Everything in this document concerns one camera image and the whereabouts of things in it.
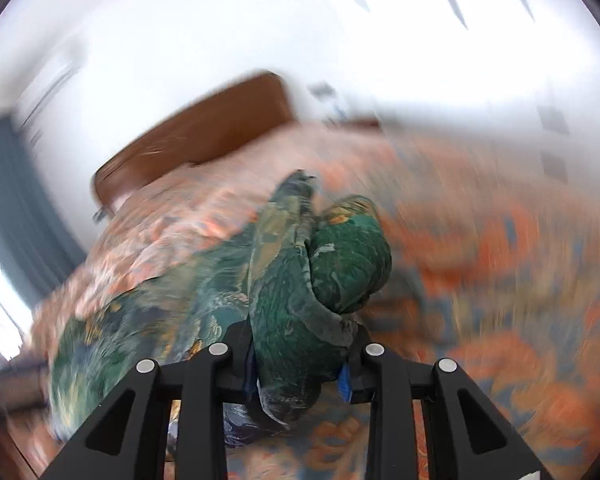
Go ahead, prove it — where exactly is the white wardrobe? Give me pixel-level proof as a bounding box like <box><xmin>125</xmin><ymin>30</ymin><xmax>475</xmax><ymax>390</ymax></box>
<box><xmin>420</xmin><ymin>0</ymin><xmax>600</xmax><ymax>186</ymax></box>

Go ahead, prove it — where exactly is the green patterned padded jacket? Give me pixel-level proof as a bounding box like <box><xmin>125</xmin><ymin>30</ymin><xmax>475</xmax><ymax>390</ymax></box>
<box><xmin>47</xmin><ymin>170</ymin><xmax>393</xmax><ymax>448</ymax></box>

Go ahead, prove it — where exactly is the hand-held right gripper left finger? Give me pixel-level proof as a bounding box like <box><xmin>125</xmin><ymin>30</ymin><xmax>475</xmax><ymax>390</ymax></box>
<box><xmin>40</xmin><ymin>321</ymin><xmax>257</xmax><ymax>480</ymax></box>

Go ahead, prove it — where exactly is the blue-grey curtain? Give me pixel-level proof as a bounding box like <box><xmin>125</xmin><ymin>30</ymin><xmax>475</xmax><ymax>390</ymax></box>
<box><xmin>0</xmin><ymin>115</ymin><xmax>88</xmax><ymax>301</ymax></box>

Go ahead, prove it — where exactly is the wooden headboard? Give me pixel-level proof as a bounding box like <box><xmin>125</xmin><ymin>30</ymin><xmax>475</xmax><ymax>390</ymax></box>
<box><xmin>91</xmin><ymin>72</ymin><xmax>301</xmax><ymax>217</ymax></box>

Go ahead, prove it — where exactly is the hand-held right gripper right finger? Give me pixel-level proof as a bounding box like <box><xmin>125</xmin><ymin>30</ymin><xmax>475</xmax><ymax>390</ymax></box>
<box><xmin>337</xmin><ymin>327</ymin><xmax>556</xmax><ymax>480</ymax></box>

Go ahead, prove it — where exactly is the floral orange bedspread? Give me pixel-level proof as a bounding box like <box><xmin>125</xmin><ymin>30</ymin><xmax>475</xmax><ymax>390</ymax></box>
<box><xmin>5</xmin><ymin>120</ymin><xmax>600</xmax><ymax>480</ymax></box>

